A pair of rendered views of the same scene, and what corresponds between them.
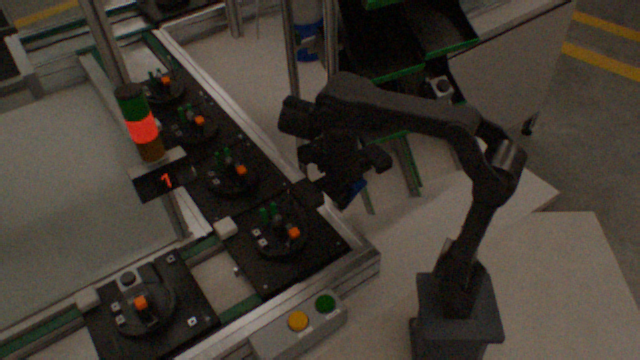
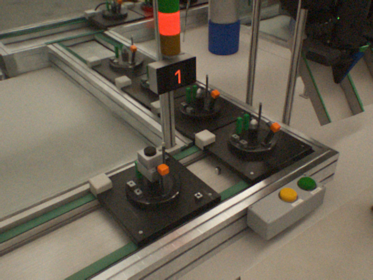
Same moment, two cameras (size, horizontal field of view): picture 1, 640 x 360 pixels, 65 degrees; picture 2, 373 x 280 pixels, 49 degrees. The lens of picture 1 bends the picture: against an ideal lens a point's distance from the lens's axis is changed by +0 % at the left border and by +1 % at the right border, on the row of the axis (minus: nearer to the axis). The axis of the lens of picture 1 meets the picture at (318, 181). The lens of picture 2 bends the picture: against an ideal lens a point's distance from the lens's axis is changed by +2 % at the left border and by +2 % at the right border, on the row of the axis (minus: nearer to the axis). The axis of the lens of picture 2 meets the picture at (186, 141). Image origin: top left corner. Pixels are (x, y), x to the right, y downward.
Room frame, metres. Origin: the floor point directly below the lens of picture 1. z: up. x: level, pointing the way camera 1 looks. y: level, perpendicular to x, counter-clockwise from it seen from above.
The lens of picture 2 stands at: (-0.18, 0.38, 1.64)
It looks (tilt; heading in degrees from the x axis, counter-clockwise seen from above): 34 degrees down; 355
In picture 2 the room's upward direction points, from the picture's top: 1 degrees counter-clockwise
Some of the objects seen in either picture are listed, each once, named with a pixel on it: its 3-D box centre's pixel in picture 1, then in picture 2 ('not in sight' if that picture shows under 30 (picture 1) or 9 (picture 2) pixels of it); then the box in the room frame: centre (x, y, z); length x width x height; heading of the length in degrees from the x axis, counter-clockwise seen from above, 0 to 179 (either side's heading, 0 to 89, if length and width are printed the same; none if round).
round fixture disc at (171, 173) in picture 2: (144, 307); (153, 186); (0.58, 0.39, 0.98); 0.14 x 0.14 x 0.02
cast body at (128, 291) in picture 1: (131, 283); (148, 159); (0.59, 0.40, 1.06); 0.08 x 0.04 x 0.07; 32
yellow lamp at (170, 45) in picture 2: (149, 144); (170, 42); (0.76, 0.33, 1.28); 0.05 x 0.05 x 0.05
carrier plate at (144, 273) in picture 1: (147, 311); (154, 193); (0.58, 0.39, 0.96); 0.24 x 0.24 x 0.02; 31
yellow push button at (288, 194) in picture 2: (298, 321); (288, 195); (0.53, 0.07, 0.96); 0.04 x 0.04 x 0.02
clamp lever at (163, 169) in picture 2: (144, 307); (162, 178); (0.55, 0.37, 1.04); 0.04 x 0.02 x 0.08; 31
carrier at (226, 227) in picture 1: (278, 225); (252, 130); (0.76, 0.10, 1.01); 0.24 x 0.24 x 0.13; 31
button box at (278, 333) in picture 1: (299, 328); (286, 205); (0.53, 0.07, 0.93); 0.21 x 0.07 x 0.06; 121
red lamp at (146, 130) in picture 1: (141, 124); (169, 21); (0.76, 0.33, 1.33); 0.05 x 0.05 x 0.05
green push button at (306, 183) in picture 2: (325, 304); (306, 184); (0.57, 0.01, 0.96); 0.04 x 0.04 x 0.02
